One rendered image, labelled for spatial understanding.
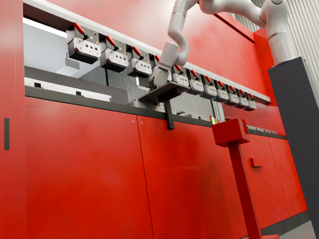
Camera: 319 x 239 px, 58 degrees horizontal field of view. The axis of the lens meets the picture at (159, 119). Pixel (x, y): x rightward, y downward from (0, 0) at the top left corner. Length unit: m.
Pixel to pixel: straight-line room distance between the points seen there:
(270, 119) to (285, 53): 1.97
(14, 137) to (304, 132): 1.29
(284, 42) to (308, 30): 3.85
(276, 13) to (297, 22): 3.90
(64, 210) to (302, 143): 1.15
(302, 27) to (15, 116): 5.16
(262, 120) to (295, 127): 2.09
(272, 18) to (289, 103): 0.51
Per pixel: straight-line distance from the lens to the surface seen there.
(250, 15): 1.92
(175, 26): 1.78
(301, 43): 5.56
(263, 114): 3.69
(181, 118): 1.74
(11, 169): 0.95
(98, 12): 1.79
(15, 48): 1.10
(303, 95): 1.63
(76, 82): 2.16
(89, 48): 1.58
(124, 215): 1.28
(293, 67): 1.68
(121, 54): 1.73
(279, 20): 1.84
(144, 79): 1.83
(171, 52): 1.69
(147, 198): 1.38
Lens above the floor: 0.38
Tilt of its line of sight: 16 degrees up
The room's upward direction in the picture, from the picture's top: 9 degrees counter-clockwise
